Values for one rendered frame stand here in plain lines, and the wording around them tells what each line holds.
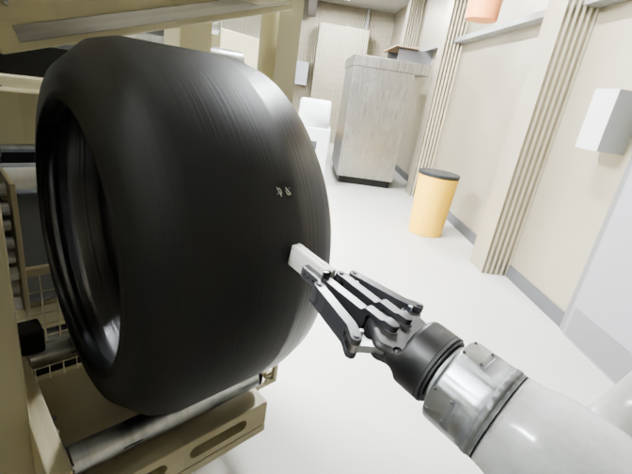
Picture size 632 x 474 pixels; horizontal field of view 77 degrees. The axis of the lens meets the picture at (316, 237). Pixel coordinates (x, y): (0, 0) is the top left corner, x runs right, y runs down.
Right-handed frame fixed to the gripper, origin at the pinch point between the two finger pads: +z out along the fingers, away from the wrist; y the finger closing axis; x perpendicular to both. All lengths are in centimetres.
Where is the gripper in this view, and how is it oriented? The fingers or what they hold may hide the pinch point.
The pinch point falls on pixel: (310, 266)
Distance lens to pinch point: 51.1
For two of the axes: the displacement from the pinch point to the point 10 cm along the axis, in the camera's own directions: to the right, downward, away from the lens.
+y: -7.1, 1.5, -6.8
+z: -6.6, -4.7, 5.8
